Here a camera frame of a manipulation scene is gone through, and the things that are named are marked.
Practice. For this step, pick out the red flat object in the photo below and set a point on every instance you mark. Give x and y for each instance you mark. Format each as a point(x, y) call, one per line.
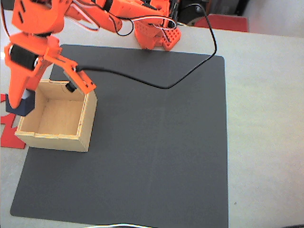
point(225, 22)

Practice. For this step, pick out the red cutout sheet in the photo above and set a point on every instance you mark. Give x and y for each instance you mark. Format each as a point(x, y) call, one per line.
point(9, 139)

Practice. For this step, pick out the grey mat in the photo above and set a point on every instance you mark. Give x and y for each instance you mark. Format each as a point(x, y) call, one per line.
point(154, 142)

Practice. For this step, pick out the blue cube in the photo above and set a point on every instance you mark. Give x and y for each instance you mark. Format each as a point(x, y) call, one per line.
point(26, 107)

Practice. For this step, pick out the orange bracket with black camera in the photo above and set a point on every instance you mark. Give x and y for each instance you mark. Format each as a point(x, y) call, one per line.
point(78, 78)

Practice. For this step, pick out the wooden box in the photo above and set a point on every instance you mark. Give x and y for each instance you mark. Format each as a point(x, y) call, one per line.
point(59, 118)

